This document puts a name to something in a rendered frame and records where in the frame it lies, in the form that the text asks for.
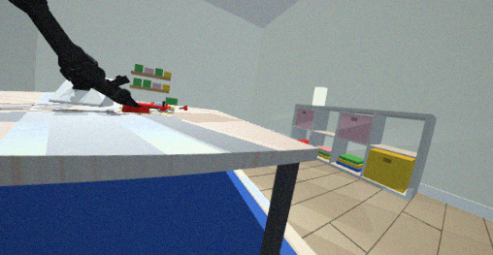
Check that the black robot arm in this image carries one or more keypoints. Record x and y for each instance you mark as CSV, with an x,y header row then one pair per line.
x,y
76,66

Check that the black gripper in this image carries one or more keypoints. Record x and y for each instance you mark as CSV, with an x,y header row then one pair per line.
x,y
120,96

